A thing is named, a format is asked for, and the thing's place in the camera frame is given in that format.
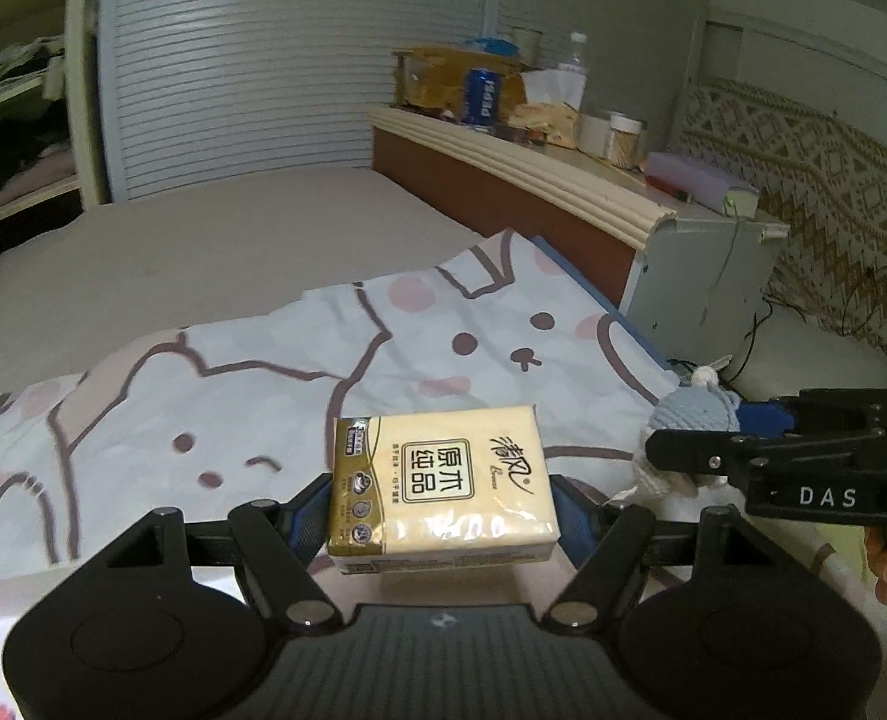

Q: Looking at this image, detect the wooden bed headboard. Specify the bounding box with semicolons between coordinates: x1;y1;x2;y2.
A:
368;105;680;310

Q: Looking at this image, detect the blue drink can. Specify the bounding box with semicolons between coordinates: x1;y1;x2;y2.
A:
462;67;503;128

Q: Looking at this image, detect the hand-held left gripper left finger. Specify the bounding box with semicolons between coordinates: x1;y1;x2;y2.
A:
64;474;341;631

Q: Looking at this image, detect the cream wardrobe shelf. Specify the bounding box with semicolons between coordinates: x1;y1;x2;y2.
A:
0;0;112;256

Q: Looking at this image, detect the clear cotton swab jar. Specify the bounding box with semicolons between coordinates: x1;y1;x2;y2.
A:
606;112;646;167

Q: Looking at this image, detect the yellow tissue pack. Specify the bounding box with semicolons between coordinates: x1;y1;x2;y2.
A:
325;403;563;575

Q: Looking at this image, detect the yellow snack bag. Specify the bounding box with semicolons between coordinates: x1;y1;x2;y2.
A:
507;101;584;150

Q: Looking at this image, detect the white cushion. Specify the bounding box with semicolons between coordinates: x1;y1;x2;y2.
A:
735;307;887;403

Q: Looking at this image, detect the pink flat box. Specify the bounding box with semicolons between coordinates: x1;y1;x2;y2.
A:
642;151;760;215

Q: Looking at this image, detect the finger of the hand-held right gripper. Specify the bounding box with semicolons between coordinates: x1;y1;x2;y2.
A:
739;388;887;440
644;427;789;492

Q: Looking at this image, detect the white shallow cardboard box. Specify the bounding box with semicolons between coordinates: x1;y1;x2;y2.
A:
0;564;248;720

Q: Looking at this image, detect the white crumpled paper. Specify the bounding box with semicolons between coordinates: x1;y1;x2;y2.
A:
522;67;587;110

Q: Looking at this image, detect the black cable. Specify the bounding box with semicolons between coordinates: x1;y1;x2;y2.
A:
741;292;783;385

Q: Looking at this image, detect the white louvered door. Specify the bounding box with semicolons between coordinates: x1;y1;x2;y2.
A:
98;0;708;203

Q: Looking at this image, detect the white round jar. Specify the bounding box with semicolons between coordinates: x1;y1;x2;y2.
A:
578;111;614;159

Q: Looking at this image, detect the person's right hand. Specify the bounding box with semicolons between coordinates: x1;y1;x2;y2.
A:
863;526;887;607

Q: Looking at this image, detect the grey crochet doll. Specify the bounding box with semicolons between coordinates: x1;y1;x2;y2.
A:
630;364;745;500

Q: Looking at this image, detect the folded patterned cloth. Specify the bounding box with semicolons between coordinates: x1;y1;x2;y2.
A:
0;37;64;110

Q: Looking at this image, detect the grey nightstand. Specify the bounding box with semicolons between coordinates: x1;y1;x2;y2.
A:
619;214;790;373

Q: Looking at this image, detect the brown cardboard box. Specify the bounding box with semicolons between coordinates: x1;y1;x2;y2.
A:
392;45;527;125

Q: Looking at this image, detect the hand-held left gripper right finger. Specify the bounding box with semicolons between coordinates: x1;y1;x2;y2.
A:
544;476;819;631

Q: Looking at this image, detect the patterned beige pillow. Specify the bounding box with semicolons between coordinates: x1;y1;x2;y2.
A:
672;79;887;362

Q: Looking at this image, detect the clear plastic bottle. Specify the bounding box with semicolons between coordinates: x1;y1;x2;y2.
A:
559;32;591;110

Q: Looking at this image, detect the pink fluffy cloth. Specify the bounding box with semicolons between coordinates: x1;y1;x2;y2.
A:
0;142;82;200

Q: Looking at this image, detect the bear printed blanket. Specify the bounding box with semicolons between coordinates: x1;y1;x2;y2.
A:
0;229;887;616

